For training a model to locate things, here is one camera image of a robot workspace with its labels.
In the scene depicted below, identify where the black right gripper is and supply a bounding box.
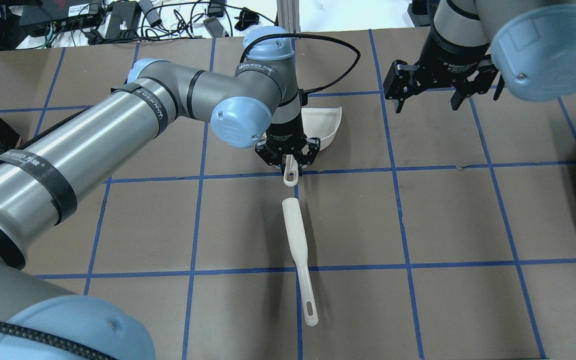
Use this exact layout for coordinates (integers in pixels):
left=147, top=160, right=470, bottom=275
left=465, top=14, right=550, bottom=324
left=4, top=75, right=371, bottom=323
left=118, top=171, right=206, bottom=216
left=382, top=30, right=505, bottom=114

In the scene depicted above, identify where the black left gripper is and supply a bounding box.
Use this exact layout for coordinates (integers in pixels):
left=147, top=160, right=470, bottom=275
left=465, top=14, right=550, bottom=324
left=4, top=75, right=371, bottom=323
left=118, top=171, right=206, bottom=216
left=254, top=134, right=322, bottom=173

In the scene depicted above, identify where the beige plastic dustpan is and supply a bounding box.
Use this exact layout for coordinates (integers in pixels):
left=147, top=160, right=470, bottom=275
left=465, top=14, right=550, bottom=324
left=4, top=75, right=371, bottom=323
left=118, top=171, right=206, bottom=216
left=282, top=106, right=343, bottom=187

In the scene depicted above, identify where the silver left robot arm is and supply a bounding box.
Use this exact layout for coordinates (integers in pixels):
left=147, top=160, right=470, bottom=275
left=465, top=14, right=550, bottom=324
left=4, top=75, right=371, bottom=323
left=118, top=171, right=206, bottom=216
left=0, top=26, right=320, bottom=360

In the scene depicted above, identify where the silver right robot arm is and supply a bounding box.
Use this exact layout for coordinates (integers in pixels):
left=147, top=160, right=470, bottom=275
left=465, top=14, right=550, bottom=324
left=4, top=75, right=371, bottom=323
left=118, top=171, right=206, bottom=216
left=382, top=0, right=576, bottom=113

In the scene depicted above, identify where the aluminium frame post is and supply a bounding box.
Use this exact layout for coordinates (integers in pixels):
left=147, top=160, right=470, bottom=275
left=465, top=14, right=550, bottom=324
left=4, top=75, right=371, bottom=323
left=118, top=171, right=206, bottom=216
left=275, top=0, right=302, bottom=34

